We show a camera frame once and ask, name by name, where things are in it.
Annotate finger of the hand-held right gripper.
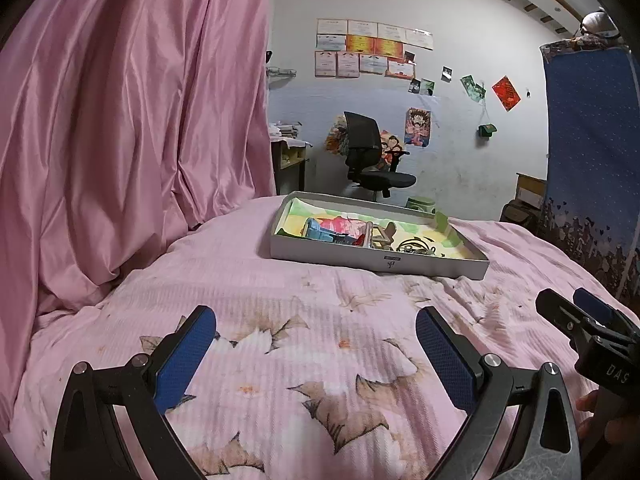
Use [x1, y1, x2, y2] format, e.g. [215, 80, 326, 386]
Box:
[573, 287, 637, 332]
[535, 288, 590, 335]

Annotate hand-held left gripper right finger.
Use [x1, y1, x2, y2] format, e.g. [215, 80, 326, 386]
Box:
[415, 306, 582, 480]

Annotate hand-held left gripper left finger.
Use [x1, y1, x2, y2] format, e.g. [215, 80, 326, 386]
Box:
[50, 305, 217, 480]

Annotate grey cardboard box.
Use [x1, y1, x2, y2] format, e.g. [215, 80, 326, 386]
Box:
[270, 191, 490, 280]

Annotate person's right hand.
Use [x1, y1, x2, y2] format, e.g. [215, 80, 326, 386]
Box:
[576, 391, 640, 448]

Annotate pink floral blanket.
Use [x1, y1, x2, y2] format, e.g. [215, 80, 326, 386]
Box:
[10, 195, 640, 480]

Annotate dark bag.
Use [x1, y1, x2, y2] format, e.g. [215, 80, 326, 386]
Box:
[500, 200, 541, 233]

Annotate brown cardboard box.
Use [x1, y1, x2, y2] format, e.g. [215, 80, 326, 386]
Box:
[515, 172, 548, 211]

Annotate beige wooden clip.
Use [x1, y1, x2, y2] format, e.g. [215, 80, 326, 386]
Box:
[367, 220, 398, 251]

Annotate blue printed cloth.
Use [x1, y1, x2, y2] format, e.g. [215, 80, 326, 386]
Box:
[539, 40, 640, 301]

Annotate orange cartoon poster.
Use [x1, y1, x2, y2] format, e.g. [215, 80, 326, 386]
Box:
[379, 130, 408, 166]

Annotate wooden desk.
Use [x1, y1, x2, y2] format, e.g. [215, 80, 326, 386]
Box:
[270, 122, 313, 196]

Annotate black office chair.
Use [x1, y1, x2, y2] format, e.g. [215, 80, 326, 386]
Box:
[343, 111, 417, 200]

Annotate colourful flower bundle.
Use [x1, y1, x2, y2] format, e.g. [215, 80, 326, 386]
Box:
[324, 114, 351, 153]

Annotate pink satin curtain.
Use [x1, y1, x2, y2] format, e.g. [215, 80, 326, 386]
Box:
[0, 0, 277, 431]

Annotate black hair ties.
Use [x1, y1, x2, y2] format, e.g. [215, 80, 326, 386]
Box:
[395, 237, 436, 256]

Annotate red wall card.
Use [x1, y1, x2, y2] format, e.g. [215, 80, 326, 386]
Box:
[491, 75, 523, 112]

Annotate cartoon wall poster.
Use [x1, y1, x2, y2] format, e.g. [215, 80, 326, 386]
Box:
[404, 106, 433, 148]

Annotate green wall photo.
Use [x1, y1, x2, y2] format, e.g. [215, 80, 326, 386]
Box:
[460, 74, 487, 101]

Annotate row of wall certificates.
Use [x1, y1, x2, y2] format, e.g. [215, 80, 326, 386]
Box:
[314, 18, 435, 80]

